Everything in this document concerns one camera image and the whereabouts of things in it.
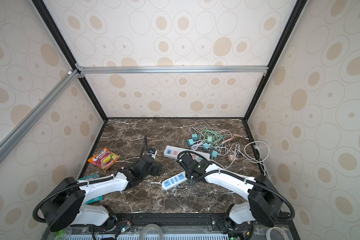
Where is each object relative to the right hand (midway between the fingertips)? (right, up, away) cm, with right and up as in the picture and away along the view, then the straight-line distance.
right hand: (184, 170), depth 84 cm
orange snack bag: (-50, +4, +10) cm, 52 cm away
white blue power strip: (-6, -7, +1) cm, 9 cm away
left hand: (-14, +5, +3) cm, 15 cm away
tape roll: (+39, -27, -15) cm, 49 cm away
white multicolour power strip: (-7, +9, +14) cm, 18 cm away
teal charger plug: (+7, +18, +22) cm, 30 cm away
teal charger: (+4, +15, +19) cm, 24 cm away
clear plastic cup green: (-53, -24, -18) cm, 61 cm away
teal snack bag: (-55, -5, +4) cm, 56 cm away
